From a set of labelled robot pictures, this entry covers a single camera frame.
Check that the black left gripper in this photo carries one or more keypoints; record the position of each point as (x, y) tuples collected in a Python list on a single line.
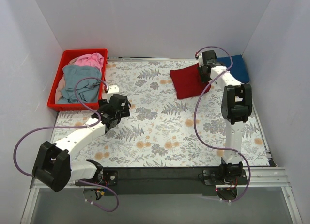
[(103, 105)]

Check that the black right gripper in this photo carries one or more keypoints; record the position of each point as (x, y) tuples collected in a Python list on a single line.
[(202, 72)]

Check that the red t shirt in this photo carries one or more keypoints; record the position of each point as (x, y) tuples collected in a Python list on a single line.
[(187, 82)]

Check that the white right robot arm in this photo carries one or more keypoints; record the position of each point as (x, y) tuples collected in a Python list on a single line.
[(236, 108)]

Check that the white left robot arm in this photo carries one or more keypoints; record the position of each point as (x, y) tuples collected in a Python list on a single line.
[(54, 166)]

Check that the folded blue t shirt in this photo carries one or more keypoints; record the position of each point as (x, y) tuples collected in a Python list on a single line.
[(238, 70)]

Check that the grey blue t shirt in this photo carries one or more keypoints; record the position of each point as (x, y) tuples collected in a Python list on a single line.
[(83, 79)]

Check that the red plastic bin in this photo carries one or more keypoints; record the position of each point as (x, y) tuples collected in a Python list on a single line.
[(66, 57)]

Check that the floral patterned table mat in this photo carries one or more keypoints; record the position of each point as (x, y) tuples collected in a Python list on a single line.
[(161, 129)]

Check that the pink t shirt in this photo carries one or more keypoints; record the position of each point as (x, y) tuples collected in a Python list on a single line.
[(93, 60)]

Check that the beige t shirt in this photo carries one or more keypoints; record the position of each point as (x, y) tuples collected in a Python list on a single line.
[(65, 88)]

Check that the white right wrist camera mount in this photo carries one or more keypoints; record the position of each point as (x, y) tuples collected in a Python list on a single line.
[(199, 58)]

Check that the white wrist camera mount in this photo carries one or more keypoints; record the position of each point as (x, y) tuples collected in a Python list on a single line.
[(113, 89), (199, 58)]

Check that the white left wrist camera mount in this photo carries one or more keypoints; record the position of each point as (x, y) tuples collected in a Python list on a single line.
[(113, 89)]

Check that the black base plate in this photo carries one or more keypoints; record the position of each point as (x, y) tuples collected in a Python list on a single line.
[(166, 180)]

